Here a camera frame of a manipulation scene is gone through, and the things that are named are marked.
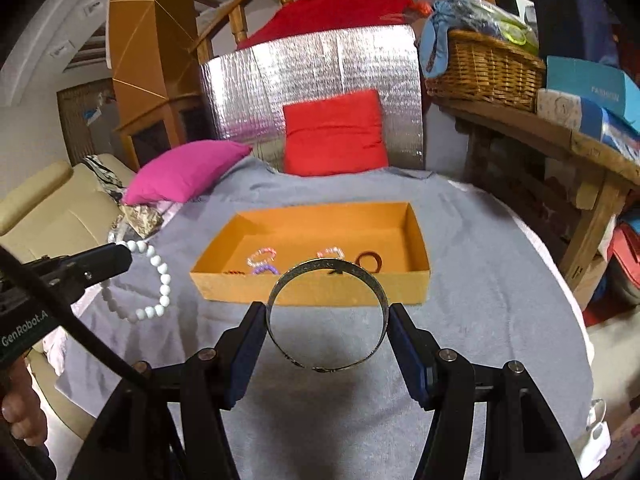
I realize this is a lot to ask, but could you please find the red bag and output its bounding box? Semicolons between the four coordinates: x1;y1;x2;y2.
582;220;640;326

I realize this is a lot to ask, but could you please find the brown patterned cloth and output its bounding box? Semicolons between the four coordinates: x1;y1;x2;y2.
120;202;165;238

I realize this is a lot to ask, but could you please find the white bead bracelet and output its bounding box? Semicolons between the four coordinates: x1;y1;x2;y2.
100;240;172;323

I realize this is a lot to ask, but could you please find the dark red ring bracelet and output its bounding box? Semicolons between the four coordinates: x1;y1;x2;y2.
354;251;383;275

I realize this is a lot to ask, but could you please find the person's left hand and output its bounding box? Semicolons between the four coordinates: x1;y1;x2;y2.
0;355;49;447

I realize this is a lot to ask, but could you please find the pink cushion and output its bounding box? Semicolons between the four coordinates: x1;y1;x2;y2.
122;140;253;206

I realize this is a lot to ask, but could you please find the blue box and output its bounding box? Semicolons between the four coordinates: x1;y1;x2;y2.
597;107;640;166

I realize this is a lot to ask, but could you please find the red cushion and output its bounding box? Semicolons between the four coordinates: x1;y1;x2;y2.
281;89;390;177

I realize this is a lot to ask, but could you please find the person's left forearm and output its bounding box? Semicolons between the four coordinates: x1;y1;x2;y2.
0;417;58;480

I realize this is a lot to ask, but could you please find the white patterned box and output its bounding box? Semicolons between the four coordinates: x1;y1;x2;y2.
536;88;608;141

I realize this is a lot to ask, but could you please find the wall air vent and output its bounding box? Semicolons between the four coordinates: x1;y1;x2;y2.
65;25;108;68

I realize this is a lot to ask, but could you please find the black cable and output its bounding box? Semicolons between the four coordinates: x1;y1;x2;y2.
0;245;151;391

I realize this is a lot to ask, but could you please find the silver metal bangle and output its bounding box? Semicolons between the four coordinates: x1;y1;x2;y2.
266;257;391;373

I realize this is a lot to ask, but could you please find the wooden table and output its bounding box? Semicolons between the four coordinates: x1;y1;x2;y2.
432;95;640;296

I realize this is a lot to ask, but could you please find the white bed sheet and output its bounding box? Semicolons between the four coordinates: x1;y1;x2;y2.
42;175;613;466

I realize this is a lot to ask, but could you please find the beige sofa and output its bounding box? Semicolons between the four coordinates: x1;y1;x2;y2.
0;152;138;441

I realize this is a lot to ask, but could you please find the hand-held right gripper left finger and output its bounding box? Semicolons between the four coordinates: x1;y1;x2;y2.
67;301;268;480

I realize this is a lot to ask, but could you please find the silver foil insulation sheet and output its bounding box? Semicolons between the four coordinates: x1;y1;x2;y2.
199;25;426;171

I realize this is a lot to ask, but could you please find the black and white striped cloth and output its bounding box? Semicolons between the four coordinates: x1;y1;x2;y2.
82;155;128;206

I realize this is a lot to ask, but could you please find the brown lattice panel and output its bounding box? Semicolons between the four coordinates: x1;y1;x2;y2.
56;80;118;166

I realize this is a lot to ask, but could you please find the teal cardboard box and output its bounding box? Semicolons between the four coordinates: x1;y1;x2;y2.
545;55;640;123

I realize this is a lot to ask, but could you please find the clear and pink bead bracelet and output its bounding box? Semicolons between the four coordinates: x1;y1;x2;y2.
246;247;277;268

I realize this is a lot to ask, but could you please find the red cloth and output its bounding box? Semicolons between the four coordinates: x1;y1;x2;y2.
237;0;418;51

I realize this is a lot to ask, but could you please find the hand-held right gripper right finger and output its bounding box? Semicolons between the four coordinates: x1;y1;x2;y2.
387;302;583;480

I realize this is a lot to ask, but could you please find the dark blue bag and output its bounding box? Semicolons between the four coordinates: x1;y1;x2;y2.
530;0;626;68

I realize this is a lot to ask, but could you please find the blue cloth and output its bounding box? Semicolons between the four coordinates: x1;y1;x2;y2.
419;0;481;78

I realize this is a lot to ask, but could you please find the wooden cabinet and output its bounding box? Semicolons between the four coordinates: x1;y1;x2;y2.
107;0;206;171

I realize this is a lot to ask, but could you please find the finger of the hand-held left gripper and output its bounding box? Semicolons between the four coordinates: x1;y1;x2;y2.
59;242;133;292

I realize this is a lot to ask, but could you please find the wicker basket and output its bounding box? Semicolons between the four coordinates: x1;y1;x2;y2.
424;29;547;113

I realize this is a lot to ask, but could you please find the clear plastic bag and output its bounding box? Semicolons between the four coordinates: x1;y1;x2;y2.
415;0;541;56

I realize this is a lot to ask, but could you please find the orange rectangular box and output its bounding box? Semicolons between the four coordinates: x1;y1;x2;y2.
189;201;432;307

